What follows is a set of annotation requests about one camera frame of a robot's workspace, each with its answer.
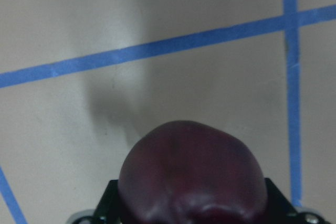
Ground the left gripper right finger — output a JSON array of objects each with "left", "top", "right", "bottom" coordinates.
[{"left": 265, "top": 178, "right": 302, "bottom": 224}]

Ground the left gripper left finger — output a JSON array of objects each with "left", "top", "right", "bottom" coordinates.
[{"left": 93, "top": 180, "right": 120, "bottom": 224}]

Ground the dark red apple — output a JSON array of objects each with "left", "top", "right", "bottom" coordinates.
[{"left": 118, "top": 121, "right": 268, "bottom": 223}]

